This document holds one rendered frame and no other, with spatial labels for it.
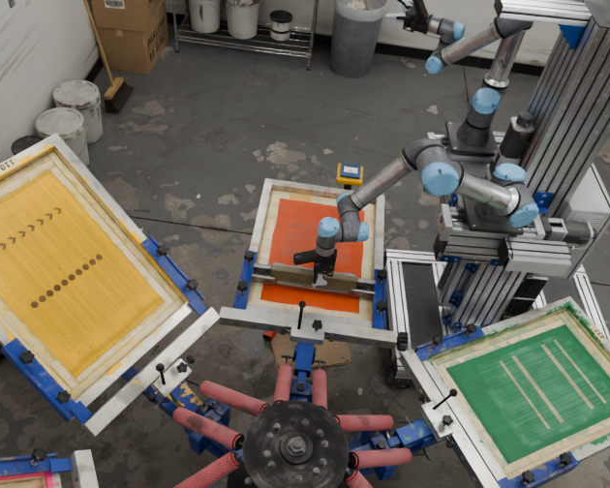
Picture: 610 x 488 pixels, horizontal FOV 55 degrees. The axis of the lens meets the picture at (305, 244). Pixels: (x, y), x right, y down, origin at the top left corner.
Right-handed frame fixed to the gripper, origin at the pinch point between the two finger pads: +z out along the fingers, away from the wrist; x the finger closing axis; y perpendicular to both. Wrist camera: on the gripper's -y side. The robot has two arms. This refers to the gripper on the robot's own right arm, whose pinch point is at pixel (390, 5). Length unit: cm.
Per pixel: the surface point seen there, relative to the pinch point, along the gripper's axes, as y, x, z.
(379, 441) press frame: 40, -170, -73
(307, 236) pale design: 60, -95, -8
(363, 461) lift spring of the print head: 21, -184, -72
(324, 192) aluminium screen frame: 60, -67, -4
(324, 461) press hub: 10, -193, -62
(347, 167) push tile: 65, -43, -5
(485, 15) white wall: 153, 259, -9
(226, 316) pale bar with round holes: 43, -153, -3
